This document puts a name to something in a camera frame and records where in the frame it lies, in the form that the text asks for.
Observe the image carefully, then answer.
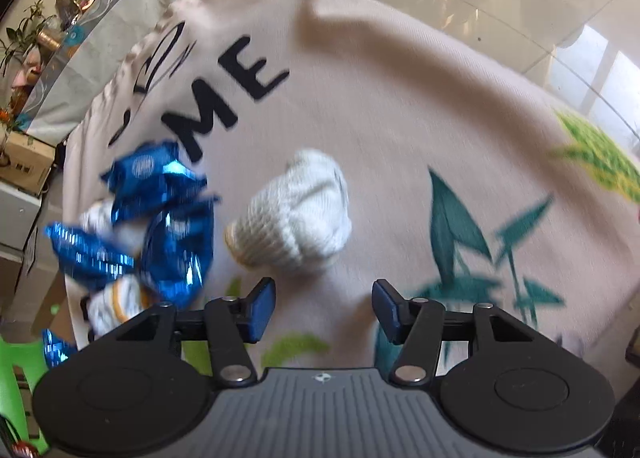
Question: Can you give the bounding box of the white HOME tablecloth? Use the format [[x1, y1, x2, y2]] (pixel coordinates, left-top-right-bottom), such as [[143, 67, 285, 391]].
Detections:
[[62, 0, 640, 389]]

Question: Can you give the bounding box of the blue snack bag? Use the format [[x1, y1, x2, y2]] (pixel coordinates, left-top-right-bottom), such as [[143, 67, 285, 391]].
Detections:
[[42, 139, 222, 370]]

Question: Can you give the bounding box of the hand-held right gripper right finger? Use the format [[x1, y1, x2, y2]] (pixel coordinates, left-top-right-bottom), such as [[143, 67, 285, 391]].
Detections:
[[372, 279, 556, 386]]

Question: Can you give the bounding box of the white knit glove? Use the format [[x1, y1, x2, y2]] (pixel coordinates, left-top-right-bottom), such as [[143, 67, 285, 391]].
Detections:
[[80, 274, 156, 339], [77, 198, 146, 256], [224, 148, 353, 269]]

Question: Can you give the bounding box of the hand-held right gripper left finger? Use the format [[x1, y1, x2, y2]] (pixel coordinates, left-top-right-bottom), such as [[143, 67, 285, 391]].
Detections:
[[90, 277, 277, 386]]

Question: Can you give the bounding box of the green plastic chair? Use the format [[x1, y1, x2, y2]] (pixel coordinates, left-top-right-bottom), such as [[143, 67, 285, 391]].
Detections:
[[0, 305, 63, 458]]

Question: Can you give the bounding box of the marble print table cover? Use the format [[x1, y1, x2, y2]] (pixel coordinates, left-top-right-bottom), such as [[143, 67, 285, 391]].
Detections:
[[20, 0, 201, 139]]

